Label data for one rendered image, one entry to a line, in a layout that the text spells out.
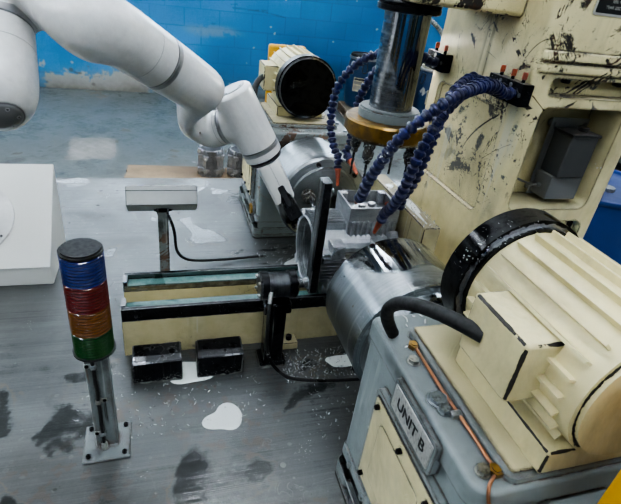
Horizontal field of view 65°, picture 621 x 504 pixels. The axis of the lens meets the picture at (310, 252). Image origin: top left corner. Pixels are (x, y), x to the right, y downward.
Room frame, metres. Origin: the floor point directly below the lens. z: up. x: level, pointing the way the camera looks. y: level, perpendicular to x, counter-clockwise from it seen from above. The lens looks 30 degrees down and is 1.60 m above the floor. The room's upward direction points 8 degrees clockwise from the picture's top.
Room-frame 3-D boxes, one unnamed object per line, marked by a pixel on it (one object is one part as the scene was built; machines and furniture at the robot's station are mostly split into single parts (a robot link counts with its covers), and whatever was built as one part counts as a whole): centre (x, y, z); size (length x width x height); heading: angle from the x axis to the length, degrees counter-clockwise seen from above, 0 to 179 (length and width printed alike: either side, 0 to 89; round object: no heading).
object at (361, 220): (1.05, -0.12, 1.11); 0.12 x 0.11 x 0.07; 109
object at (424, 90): (6.21, -0.78, 0.37); 1.20 x 0.80 x 0.74; 104
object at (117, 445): (0.57, 0.32, 1.01); 0.08 x 0.08 x 0.42; 19
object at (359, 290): (0.72, -0.20, 1.04); 0.41 x 0.25 x 0.25; 19
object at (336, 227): (1.03, -0.08, 1.02); 0.20 x 0.19 x 0.19; 109
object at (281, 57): (1.62, 0.15, 1.16); 0.33 x 0.26 x 0.42; 19
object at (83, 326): (0.57, 0.32, 1.10); 0.06 x 0.06 x 0.04
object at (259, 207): (1.60, 0.11, 0.99); 0.35 x 0.31 x 0.37; 19
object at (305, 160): (1.37, 0.03, 1.04); 0.37 x 0.25 x 0.25; 19
